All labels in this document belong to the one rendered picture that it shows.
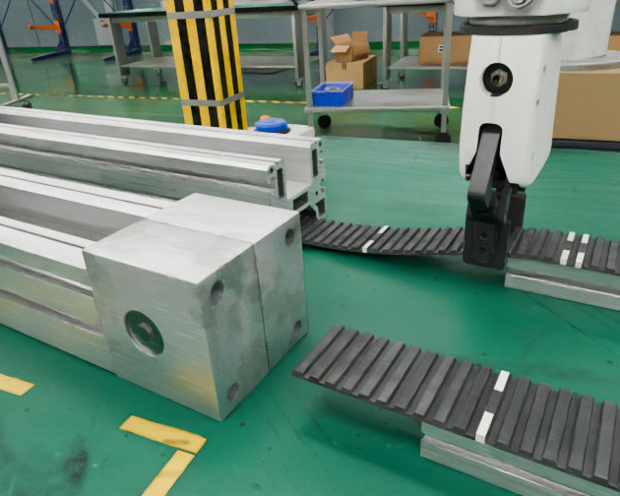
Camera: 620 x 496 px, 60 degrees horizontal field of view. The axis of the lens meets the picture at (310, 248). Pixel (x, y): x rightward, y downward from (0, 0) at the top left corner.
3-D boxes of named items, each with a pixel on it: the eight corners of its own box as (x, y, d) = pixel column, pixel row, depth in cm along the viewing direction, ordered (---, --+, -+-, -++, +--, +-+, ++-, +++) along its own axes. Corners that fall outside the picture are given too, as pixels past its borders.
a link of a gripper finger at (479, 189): (483, 163, 32) (485, 225, 36) (515, 90, 36) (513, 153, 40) (465, 161, 33) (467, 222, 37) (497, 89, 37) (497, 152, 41)
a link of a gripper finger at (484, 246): (506, 201, 36) (495, 286, 39) (516, 185, 38) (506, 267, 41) (458, 194, 37) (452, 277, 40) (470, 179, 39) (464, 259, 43)
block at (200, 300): (325, 314, 40) (318, 198, 36) (221, 423, 31) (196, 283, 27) (231, 288, 45) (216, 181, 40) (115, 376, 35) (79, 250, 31)
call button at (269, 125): (294, 134, 67) (292, 117, 66) (277, 142, 64) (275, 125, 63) (268, 131, 69) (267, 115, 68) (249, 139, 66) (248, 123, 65)
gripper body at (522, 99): (570, 11, 30) (542, 198, 35) (589, -1, 37) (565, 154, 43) (439, 14, 33) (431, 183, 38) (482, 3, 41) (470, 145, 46)
